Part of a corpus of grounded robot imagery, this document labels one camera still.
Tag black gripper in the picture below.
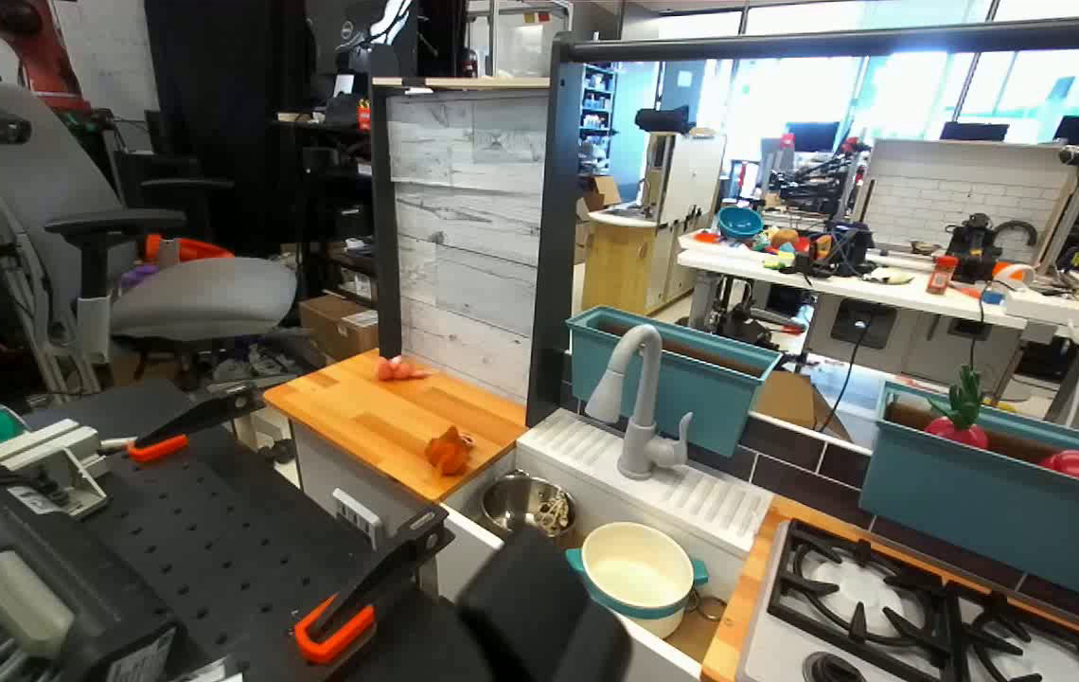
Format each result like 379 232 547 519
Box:
460 527 632 682

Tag orange animal plush toy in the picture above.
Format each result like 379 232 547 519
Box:
422 425 483 482

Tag white pot teal rim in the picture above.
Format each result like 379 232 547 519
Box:
565 519 717 640

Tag white toy sink unit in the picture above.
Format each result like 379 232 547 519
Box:
437 406 782 682

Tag grey toy faucet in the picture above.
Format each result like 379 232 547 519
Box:
584 322 697 486

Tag wooden butcher block counter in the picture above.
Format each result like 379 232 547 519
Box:
261 349 532 507

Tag steel bowl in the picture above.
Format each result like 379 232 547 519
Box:
473 468 581 546

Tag black orange bar clamp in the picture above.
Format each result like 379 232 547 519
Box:
290 505 460 670
125 382 273 468

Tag empty teal planter box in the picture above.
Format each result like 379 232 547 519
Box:
565 304 785 459

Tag white stove top black grates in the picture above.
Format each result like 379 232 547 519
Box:
740 519 1079 682

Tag cardboard box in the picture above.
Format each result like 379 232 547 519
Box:
297 286 387 362

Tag light wooden cabinet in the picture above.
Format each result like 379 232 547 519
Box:
581 205 692 322

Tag grey wood plank panel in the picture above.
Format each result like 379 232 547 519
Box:
379 84 555 409

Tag blue bowl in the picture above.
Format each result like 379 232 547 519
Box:
711 200 770 246

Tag white cluttered work desk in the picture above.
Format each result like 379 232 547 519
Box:
676 232 1079 358

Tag teal planter box with vegetables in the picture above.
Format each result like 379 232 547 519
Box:
855 382 1079 620

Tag grey office chair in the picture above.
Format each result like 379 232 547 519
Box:
0 71 302 392

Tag black coffee machine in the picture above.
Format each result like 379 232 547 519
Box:
942 212 1011 282

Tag white tile panel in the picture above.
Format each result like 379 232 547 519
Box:
865 137 1079 256

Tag black metal frame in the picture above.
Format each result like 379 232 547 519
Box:
527 12 1079 428

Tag white metal bracket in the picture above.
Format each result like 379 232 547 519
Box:
0 415 115 521

